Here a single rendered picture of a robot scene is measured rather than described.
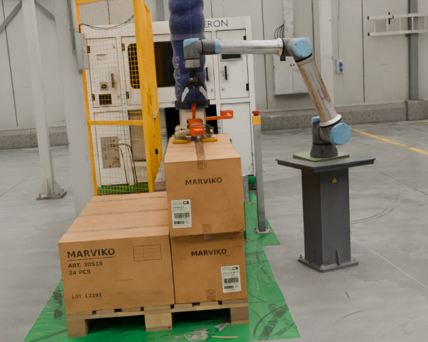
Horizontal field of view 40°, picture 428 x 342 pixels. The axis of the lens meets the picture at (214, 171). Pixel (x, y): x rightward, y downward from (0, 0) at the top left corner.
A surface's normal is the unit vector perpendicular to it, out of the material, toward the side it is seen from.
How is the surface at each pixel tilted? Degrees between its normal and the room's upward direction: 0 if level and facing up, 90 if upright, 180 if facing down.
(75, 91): 90
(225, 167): 90
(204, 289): 90
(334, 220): 90
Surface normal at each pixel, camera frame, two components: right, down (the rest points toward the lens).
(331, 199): 0.40, 0.13
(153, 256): 0.04, 0.16
